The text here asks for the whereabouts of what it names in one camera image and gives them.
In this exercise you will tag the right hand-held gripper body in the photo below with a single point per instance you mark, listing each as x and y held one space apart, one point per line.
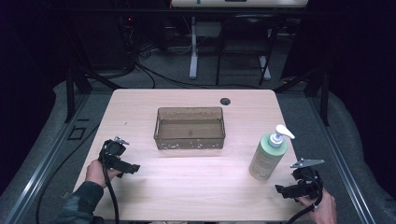
306 177

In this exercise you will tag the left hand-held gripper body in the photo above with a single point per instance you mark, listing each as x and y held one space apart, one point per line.
112 151

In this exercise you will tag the person's left hand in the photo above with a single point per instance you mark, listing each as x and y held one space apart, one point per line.
95 172

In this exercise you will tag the person's right hand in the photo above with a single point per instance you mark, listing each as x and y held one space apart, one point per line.
323 208

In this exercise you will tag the green pump soap bottle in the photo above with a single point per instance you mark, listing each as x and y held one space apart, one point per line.
267 155

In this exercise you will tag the black metal stand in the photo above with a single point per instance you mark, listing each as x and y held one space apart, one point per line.
320 93
74 90

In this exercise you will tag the brown translucent plastic box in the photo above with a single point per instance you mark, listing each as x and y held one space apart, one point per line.
190 128

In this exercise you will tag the dark cabinet with red light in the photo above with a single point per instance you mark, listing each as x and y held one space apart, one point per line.
106 40

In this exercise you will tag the white desk with legs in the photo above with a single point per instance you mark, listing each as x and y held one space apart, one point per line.
194 46

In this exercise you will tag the black chair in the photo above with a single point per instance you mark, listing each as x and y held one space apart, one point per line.
246 40

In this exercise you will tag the aluminium floor rail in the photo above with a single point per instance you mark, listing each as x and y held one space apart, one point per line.
46 161
342 161

